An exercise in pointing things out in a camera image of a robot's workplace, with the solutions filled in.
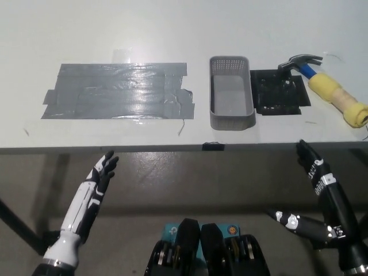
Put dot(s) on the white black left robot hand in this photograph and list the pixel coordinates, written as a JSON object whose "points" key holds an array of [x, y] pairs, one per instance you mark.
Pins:
{"points": [[83, 207]]}

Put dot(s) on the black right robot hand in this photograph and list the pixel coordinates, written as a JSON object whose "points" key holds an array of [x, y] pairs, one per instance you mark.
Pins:
{"points": [[336, 207]]}

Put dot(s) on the black robot body teal tops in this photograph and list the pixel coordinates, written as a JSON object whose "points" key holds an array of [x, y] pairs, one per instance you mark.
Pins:
{"points": [[212, 253]]}

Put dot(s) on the black metal table leg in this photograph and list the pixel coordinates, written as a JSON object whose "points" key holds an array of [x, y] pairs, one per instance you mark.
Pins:
{"points": [[18, 224]]}

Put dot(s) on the small black tape piece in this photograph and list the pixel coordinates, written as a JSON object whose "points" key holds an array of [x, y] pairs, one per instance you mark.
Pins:
{"points": [[212, 146]]}

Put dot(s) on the grey plastic basket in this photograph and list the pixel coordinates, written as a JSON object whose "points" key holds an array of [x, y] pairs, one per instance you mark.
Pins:
{"points": [[231, 97]]}

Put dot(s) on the grey duct tape patch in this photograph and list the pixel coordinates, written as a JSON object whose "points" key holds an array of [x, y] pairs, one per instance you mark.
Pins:
{"points": [[115, 92]]}

